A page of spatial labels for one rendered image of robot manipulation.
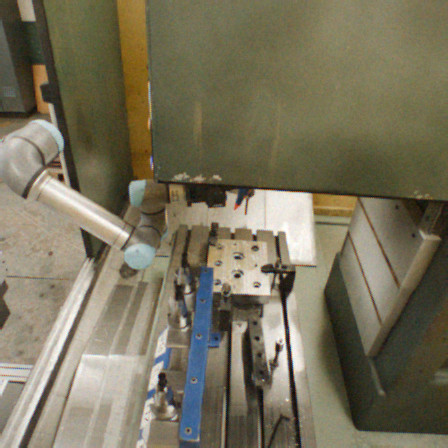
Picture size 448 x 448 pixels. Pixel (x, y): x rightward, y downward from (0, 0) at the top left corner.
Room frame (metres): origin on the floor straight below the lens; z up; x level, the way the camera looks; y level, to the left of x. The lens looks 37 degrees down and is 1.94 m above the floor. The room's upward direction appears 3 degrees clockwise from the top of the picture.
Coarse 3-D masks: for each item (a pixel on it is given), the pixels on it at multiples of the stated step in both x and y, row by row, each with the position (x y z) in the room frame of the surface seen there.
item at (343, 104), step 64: (192, 0) 0.61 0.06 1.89; (256, 0) 0.60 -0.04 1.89; (320, 0) 0.60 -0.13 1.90; (384, 0) 0.60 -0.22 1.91; (192, 64) 0.61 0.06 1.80; (256, 64) 0.60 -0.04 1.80; (320, 64) 0.60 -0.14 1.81; (384, 64) 0.60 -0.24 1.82; (192, 128) 0.61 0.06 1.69; (256, 128) 0.60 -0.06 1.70; (320, 128) 0.60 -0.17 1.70; (384, 128) 0.60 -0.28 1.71; (320, 192) 0.61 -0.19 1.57; (384, 192) 0.60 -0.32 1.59
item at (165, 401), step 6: (156, 384) 0.35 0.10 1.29; (168, 384) 0.35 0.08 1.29; (156, 390) 0.34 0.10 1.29; (162, 390) 0.34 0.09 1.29; (168, 390) 0.34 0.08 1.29; (156, 396) 0.34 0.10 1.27; (162, 396) 0.33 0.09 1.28; (168, 396) 0.34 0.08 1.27; (174, 396) 0.35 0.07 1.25; (156, 402) 0.33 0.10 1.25; (162, 402) 0.33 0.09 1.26; (168, 402) 0.33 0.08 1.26; (174, 402) 0.34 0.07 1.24; (156, 408) 0.33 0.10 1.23; (162, 408) 0.33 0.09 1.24; (168, 408) 0.33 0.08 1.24
